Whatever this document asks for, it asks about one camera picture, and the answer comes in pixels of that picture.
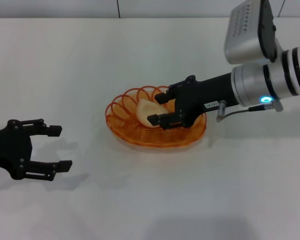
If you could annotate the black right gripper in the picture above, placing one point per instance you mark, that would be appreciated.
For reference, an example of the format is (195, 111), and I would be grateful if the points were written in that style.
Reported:
(205, 92)

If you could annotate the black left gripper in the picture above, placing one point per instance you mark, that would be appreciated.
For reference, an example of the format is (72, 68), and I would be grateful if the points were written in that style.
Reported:
(10, 147)

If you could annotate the pale peach bun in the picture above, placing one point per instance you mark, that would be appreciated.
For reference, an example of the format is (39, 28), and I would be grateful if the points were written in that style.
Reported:
(147, 110)

